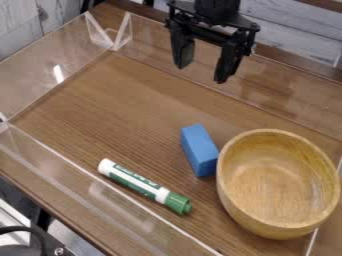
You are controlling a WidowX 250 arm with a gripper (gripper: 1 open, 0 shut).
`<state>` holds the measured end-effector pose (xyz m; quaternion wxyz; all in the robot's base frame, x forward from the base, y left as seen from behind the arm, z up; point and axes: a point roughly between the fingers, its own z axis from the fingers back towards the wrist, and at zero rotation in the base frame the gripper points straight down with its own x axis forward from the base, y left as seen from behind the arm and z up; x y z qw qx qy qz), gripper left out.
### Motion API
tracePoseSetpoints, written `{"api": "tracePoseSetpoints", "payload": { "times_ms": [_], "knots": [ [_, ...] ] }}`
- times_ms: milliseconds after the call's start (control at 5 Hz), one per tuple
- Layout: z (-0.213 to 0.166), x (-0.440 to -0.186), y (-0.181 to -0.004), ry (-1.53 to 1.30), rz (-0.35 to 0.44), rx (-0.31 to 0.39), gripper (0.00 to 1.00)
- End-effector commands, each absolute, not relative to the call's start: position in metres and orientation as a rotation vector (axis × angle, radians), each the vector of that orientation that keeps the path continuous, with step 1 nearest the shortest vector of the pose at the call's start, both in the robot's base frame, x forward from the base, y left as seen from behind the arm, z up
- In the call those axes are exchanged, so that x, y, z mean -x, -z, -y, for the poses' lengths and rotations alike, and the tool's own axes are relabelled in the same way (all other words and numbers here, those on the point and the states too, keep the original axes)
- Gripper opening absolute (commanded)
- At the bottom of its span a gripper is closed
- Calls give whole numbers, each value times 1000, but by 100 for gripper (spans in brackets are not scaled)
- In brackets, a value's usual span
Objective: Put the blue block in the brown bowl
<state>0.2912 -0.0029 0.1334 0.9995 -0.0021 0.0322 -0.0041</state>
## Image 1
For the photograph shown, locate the black metal table mount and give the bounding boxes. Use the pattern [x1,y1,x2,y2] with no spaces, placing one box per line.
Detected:
[29,209,68,256]

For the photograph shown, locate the clear acrylic tray enclosure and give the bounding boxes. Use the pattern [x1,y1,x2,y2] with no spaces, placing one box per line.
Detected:
[0,11,342,256]

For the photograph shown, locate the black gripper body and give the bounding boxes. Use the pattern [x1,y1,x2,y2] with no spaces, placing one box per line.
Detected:
[167,0,260,56]

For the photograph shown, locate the brown wooden bowl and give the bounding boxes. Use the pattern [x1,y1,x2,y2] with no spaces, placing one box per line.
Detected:
[216,129,340,240]

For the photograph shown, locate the blue foam block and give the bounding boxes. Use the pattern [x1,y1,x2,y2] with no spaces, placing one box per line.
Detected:
[180,124,219,177]

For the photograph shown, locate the black cable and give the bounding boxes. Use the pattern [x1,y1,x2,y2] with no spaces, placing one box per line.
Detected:
[0,225,49,256]

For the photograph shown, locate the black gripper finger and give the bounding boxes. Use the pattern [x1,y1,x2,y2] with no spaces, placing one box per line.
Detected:
[169,24,195,69]
[214,41,243,84]

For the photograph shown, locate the green white marker pen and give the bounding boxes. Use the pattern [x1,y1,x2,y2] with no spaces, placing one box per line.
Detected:
[97,158,192,215]

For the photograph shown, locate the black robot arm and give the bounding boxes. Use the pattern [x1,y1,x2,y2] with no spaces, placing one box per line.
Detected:
[165,0,260,84]

